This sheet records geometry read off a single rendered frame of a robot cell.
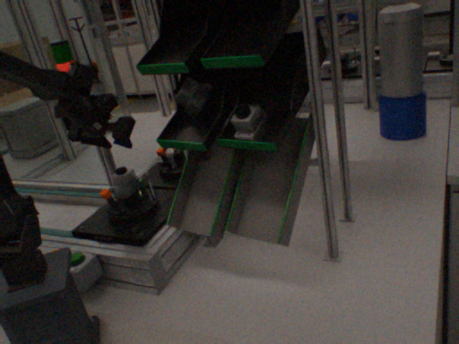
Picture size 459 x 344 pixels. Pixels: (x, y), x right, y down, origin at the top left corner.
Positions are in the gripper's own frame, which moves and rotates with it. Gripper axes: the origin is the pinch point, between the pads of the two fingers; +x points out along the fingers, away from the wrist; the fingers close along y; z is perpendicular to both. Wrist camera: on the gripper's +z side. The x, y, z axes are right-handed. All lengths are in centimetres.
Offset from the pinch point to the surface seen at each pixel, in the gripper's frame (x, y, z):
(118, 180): 6.7, -0.1, -8.0
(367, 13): 55, -45, 91
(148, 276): 10.2, -15.8, -30.1
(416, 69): 50, -65, 57
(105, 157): 16.2, 17.8, 4.0
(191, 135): -5.6, -27.2, -2.5
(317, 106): -3, -53, 5
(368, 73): 76, -44, 78
